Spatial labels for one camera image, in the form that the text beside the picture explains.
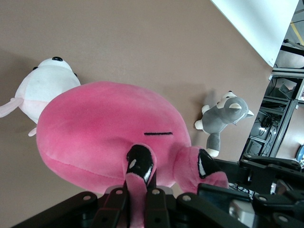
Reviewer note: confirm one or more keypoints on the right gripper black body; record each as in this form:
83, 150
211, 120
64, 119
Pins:
292, 183

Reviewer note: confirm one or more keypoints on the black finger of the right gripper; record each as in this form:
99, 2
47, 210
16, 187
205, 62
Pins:
261, 166
280, 211

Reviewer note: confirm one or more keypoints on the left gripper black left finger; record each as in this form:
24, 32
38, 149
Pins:
104, 213

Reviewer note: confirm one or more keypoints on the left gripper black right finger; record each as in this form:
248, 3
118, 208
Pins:
156, 211

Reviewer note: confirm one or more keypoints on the pink round plush toy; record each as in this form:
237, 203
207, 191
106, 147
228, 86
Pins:
107, 123

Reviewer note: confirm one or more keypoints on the white pink plush toy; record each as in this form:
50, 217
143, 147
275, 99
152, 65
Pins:
47, 80

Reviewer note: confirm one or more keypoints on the blue round object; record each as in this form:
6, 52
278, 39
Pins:
301, 153

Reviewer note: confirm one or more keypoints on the grey white husky plush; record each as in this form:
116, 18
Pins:
221, 116

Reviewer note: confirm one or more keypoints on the white board panel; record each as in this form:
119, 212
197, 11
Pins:
256, 21

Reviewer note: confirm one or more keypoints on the aluminium frame rack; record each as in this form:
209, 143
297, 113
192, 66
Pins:
285, 73

